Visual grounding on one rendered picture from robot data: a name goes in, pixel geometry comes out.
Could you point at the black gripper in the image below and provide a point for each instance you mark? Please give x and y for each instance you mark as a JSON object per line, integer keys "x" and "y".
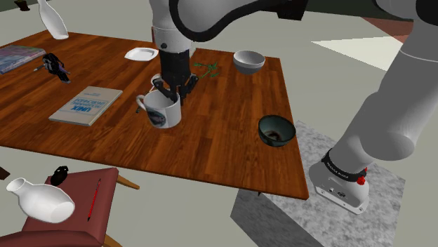
{"x": 175, "y": 68}

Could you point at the white square plate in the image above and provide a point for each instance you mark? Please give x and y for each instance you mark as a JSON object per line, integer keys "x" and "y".
{"x": 141, "y": 54}

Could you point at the green plant sprig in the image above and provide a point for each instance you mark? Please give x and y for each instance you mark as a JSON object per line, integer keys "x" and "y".
{"x": 207, "y": 68}

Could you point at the colourful magazine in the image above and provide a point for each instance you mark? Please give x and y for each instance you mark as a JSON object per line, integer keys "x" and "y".
{"x": 17, "y": 56}

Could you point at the wide white vase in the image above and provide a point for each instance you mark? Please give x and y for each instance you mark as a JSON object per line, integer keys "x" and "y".
{"x": 41, "y": 202}

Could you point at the grey bowl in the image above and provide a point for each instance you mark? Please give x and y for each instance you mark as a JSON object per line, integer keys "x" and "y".
{"x": 249, "y": 63}

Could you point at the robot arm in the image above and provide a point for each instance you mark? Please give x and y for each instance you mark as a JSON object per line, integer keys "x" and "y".
{"x": 386, "y": 113}

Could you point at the wooden table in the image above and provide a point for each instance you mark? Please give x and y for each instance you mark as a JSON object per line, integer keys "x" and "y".
{"x": 219, "y": 136}

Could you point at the slim white vase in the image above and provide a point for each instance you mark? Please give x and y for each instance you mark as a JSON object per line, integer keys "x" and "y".
{"x": 53, "y": 22}

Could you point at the small black rounded object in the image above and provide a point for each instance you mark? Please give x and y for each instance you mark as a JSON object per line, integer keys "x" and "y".
{"x": 59, "y": 175}

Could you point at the grey marbled robot stand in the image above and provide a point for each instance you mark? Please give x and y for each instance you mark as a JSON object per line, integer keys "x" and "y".
{"x": 380, "y": 205}

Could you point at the white mug with picture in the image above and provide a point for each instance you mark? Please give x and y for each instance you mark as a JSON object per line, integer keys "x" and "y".
{"x": 164, "y": 114}

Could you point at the dark teal bowl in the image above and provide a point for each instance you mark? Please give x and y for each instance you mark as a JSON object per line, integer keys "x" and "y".
{"x": 276, "y": 131}

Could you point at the small white cup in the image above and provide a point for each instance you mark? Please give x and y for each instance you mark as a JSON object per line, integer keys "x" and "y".
{"x": 155, "y": 79}

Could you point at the grey book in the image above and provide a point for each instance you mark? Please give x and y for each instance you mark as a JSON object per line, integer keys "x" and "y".
{"x": 85, "y": 106}

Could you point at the red pen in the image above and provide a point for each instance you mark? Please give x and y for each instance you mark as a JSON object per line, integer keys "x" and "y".
{"x": 94, "y": 200}

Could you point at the red chair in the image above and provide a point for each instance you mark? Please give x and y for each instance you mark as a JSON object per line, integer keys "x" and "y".
{"x": 78, "y": 205}

